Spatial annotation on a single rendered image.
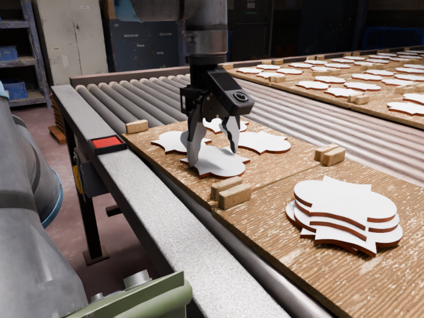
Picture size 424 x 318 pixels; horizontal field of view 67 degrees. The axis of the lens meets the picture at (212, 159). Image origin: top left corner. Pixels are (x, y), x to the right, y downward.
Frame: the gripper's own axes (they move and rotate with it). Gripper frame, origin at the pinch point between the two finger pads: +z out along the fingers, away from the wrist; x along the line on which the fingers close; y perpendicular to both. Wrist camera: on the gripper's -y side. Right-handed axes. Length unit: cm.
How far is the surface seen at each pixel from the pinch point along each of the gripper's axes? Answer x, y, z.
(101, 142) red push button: 15.1, 27.5, 1.2
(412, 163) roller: -39.6, -20.5, 4.6
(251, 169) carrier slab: -4.7, -5.6, 1.8
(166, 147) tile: 4.8, 12.5, 0.2
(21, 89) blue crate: 1, 456, 51
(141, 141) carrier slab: 7.3, 21.5, 0.7
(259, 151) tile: -11.0, -1.1, 0.8
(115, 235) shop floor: -6, 117, 91
